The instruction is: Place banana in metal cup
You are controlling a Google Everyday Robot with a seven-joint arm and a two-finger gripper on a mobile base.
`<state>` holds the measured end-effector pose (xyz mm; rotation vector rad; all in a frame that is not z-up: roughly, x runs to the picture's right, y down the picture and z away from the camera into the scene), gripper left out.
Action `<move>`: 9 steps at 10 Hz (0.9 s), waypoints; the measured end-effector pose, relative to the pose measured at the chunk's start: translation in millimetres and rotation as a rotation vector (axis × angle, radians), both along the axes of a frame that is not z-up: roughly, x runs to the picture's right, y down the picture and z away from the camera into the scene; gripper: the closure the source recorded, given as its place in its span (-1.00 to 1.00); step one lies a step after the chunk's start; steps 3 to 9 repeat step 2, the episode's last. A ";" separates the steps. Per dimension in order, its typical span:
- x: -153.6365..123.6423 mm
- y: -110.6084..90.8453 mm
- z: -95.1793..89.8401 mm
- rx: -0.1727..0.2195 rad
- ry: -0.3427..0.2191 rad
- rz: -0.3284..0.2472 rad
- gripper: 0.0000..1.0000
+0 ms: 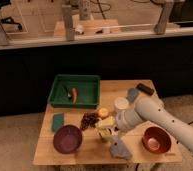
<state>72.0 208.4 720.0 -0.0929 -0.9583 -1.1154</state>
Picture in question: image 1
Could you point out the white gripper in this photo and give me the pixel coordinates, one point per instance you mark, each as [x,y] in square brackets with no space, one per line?
[127,120]

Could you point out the yellow banana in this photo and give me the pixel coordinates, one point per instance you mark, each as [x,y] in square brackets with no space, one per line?
[105,128]

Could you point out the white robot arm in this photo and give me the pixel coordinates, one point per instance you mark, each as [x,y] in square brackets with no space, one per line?
[151,109]

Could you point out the white metal cup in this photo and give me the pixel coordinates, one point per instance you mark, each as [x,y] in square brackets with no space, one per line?
[121,103]

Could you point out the yellow orange fruit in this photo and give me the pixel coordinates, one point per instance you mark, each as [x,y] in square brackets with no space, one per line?
[103,113]

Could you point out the grey blue object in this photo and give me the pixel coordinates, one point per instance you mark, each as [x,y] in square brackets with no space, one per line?
[132,94]

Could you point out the grey cloth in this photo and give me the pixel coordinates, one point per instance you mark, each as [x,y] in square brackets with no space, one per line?
[118,149]

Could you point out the dark grape bunch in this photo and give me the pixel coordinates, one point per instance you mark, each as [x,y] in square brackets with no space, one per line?
[88,120]

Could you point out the black rectangular block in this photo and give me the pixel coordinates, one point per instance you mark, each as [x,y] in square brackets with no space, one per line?
[145,89]

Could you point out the red bowl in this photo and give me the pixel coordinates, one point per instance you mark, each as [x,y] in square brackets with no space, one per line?
[156,140]

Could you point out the green plastic tray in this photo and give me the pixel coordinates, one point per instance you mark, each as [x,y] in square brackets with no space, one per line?
[88,91]

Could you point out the orange carrot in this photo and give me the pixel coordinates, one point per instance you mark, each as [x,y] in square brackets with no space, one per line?
[74,95]

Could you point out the wooden table board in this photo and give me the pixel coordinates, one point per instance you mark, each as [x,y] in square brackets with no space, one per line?
[93,150]

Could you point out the purple bowl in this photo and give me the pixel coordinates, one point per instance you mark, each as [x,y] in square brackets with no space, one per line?
[67,139]

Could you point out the green sponge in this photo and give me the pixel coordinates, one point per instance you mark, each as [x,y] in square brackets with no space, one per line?
[57,122]

